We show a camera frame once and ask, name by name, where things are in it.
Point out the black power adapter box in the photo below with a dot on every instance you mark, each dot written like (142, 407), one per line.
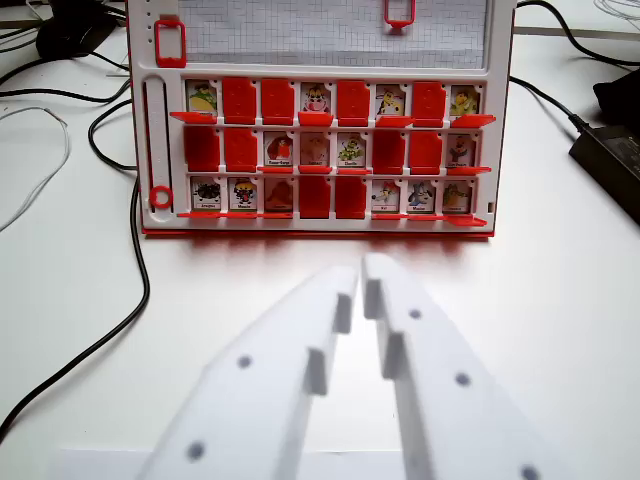
(612, 160)

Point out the red and white game board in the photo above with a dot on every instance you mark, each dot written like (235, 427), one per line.
(325, 55)

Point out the black pouch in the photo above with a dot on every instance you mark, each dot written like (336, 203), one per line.
(620, 97)

